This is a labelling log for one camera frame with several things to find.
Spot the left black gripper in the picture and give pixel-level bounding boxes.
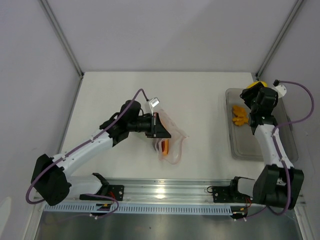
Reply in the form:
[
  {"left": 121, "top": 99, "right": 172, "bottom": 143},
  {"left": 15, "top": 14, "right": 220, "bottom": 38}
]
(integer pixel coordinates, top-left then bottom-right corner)
[{"left": 127, "top": 112, "right": 171, "bottom": 139}]

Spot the red toy meat slice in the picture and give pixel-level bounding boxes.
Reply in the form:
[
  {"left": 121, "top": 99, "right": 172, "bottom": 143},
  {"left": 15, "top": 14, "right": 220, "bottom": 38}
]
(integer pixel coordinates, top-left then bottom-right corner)
[{"left": 161, "top": 139, "right": 170, "bottom": 156}]

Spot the clear zip top bag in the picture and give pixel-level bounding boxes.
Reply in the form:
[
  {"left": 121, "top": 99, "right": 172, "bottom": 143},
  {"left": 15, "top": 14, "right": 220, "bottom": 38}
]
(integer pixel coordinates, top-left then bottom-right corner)
[{"left": 152, "top": 108, "right": 189, "bottom": 165}]

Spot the yellow toy mango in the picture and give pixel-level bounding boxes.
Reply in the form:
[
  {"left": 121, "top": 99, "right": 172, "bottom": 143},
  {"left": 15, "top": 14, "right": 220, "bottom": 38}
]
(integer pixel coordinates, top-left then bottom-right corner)
[{"left": 246, "top": 80, "right": 268, "bottom": 89}]

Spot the orange toy food piece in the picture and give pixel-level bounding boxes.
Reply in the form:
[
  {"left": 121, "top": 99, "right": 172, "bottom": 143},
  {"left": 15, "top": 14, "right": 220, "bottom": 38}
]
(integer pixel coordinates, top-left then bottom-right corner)
[{"left": 232, "top": 105, "right": 249, "bottom": 127}]

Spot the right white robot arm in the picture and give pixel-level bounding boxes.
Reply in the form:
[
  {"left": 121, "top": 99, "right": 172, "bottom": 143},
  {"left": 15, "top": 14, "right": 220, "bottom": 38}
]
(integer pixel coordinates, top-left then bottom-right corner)
[{"left": 228, "top": 82, "right": 304, "bottom": 212}]

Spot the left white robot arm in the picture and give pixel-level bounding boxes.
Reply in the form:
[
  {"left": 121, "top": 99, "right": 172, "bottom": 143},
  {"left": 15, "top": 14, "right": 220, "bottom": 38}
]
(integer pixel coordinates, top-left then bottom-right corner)
[{"left": 31, "top": 97, "right": 172, "bottom": 206}]

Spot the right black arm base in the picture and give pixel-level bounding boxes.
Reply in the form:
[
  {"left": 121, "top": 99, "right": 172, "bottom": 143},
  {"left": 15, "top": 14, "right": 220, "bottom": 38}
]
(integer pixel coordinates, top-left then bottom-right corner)
[{"left": 206, "top": 176, "right": 256, "bottom": 204}]

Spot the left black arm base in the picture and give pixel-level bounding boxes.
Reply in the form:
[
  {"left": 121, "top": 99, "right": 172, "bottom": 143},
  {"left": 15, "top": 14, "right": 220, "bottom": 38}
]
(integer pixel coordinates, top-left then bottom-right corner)
[{"left": 79, "top": 173, "right": 125, "bottom": 201}]

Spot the clear plastic food tray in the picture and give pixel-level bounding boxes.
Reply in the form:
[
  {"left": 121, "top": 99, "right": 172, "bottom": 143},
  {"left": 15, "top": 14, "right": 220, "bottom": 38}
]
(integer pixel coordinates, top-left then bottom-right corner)
[{"left": 225, "top": 88, "right": 299, "bottom": 163}]

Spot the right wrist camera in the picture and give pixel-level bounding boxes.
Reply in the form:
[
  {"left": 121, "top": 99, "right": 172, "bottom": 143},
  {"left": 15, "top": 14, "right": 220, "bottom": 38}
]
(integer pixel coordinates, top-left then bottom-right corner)
[{"left": 272, "top": 79, "right": 287, "bottom": 99}]

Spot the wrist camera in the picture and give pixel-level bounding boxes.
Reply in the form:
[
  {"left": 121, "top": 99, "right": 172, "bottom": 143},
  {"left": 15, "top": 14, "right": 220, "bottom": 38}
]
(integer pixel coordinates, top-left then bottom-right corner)
[
  {"left": 272, "top": 79, "right": 287, "bottom": 99},
  {"left": 144, "top": 97, "right": 160, "bottom": 114}
]

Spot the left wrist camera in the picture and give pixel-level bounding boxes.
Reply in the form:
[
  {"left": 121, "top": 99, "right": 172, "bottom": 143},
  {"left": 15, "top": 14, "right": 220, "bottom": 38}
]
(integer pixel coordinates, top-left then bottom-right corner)
[{"left": 144, "top": 97, "right": 160, "bottom": 114}]

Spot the aluminium rail frame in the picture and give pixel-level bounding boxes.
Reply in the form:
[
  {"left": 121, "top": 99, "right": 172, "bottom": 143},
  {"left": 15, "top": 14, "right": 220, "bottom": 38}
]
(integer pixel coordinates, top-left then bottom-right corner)
[{"left": 33, "top": 178, "right": 306, "bottom": 206}]

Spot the slotted cable duct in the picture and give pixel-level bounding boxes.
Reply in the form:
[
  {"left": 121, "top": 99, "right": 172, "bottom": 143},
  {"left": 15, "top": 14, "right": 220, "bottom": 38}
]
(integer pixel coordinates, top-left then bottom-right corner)
[{"left": 43, "top": 202, "right": 233, "bottom": 216}]

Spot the right corner frame post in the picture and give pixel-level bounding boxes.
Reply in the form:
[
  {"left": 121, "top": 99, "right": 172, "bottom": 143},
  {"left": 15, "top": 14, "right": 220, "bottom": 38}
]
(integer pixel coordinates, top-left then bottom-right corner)
[{"left": 254, "top": 0, "right": 307, "bottom": 81}]

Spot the corner frame post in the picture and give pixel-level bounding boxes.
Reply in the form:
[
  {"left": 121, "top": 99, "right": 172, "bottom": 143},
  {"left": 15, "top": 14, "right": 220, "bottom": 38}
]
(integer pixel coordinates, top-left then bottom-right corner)
[
  {"left": 38, "top": 0, "right": 84, "bottom": 77},
  {"left": 254, "top": 0, "right": 307, "bottom": 81}
]

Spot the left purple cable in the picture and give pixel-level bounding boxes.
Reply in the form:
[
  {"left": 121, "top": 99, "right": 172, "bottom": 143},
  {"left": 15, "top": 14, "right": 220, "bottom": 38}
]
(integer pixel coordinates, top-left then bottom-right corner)
[{"left": 25, "top": 88, "right": 151, "bottom": 221}]

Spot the left corner frame post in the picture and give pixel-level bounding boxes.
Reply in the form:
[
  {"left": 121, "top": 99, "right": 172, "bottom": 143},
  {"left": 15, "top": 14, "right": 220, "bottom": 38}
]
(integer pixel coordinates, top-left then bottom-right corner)
[{"left": 38, "top": 0, "right": 84, "bottom": 77}]

